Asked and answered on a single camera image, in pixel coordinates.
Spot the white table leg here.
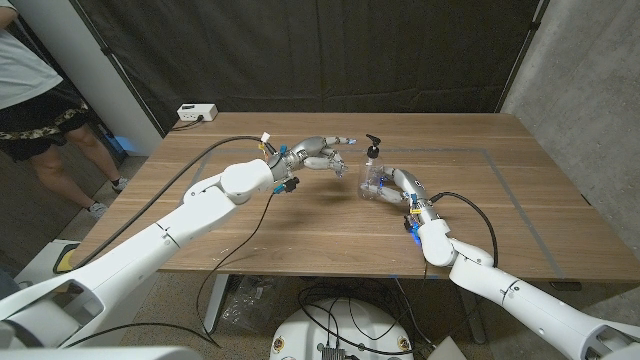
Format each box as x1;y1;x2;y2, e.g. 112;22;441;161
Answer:
202;273;231;335
455;292;487;345

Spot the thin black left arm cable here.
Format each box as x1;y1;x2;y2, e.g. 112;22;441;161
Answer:
62;192;277;350

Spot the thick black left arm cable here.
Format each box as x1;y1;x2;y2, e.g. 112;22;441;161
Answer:
72;134;279;269

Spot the person in blue jeans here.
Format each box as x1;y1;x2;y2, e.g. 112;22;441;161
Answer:
0;269;21;301

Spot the black backdrop curtain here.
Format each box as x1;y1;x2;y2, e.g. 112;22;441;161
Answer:
69;0;544;136

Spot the clear plastic bag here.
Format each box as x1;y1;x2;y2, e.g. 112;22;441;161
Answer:
222;275;276;335

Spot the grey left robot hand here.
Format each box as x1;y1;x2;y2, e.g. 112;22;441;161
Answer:
268;134;359;182

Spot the black floor cable tangle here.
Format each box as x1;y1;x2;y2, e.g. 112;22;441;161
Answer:
298;279;436;359

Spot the white power strip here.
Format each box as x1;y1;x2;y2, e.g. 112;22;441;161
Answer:
176;103;219;123

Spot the white floor plate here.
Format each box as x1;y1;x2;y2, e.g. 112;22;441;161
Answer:
427;336;469;360

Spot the person in black shorts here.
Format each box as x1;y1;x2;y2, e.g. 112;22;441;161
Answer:
0;0;130;221

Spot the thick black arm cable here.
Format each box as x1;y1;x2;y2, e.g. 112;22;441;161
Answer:
429;191;500;269
72;134;279;269

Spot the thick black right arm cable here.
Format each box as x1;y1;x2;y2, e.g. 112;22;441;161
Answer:
429;191;500;269

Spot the white robot torso base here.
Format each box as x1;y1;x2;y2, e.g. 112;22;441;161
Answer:
269;298;415;360

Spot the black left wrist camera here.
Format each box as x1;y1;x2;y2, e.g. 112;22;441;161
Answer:
272;175;301;195

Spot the white and yellow floor platform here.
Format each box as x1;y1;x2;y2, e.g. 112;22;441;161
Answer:
14;239;84;291

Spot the clear bottle with black pump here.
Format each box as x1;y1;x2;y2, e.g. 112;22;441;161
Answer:
357;133;387;201

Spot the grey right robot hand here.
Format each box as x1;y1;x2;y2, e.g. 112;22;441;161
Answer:
360;167;444;229

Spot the black power strip cord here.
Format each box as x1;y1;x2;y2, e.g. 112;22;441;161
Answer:
171;115;205;132

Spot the black backdrop stand pole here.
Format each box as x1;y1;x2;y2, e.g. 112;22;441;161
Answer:
496;0;551;114
69;0;166;137

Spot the white robot head cover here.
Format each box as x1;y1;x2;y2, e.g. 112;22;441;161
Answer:
0;346;204;360

